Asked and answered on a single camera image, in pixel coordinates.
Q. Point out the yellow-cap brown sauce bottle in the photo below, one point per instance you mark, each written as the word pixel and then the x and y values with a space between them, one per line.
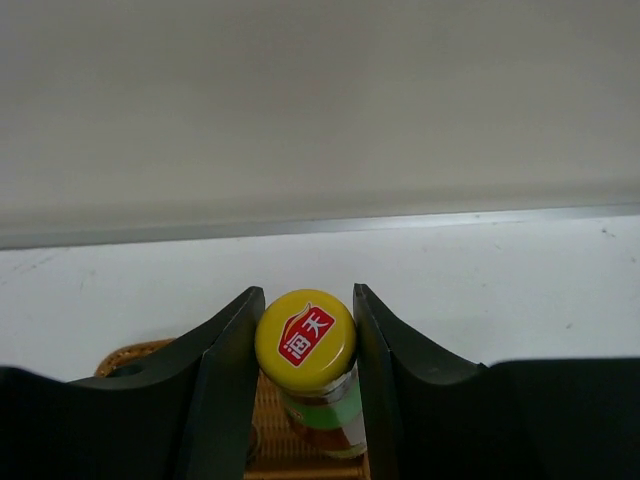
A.
pixel 305 344

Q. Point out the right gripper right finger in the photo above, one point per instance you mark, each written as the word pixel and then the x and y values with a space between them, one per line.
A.
pixel 431 414

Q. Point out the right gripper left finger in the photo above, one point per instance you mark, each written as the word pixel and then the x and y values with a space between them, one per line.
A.
pixel 181 412

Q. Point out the brown wicker divided basket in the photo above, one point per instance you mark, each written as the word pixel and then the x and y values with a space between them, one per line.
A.
pixel 279 454

